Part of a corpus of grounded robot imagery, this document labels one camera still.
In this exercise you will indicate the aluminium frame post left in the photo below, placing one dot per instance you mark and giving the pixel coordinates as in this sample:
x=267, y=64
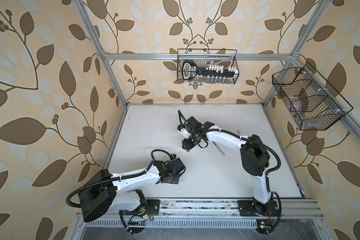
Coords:
x=80, y=8

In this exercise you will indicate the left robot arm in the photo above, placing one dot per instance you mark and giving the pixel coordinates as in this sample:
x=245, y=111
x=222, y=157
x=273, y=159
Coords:
x=121, y=192

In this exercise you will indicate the black tool with sockets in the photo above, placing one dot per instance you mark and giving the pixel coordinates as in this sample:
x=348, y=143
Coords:
x=191, y=70

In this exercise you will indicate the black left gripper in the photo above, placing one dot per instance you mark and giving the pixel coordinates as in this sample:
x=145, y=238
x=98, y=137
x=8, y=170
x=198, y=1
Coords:
x=176, y=181

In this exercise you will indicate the aluminium frame post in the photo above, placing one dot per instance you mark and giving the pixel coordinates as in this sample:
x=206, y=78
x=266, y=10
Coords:
x=80, y=8
x=310, y=11

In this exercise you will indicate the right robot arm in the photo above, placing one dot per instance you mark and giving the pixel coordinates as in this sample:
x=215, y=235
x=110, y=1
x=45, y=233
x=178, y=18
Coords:
x=258, y=160

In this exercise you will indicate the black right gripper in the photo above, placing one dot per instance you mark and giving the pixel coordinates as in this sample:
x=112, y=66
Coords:
x=187, y=146

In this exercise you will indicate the aluminium frame post right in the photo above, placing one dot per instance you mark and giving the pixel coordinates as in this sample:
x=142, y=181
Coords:
x=310, y=11

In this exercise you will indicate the black wire basket right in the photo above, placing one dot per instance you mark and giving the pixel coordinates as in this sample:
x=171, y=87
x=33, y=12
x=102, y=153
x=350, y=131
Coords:
x=314, y=103

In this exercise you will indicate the black wire basket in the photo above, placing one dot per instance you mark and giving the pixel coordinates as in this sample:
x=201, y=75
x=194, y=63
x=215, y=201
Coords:
x=225, y=57
x=314, y=103

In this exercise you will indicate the green pen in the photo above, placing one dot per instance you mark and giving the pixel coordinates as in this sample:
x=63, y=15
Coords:
x=220, y=150

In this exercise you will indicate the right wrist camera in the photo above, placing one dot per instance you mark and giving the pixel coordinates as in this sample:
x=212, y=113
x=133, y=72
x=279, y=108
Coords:
x=183, y=131

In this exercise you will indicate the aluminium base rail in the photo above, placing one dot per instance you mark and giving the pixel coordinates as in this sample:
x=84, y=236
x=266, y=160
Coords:
x=232, y=208

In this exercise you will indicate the black wire basket back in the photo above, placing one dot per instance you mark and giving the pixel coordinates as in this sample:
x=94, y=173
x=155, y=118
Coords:
x=225, y=57

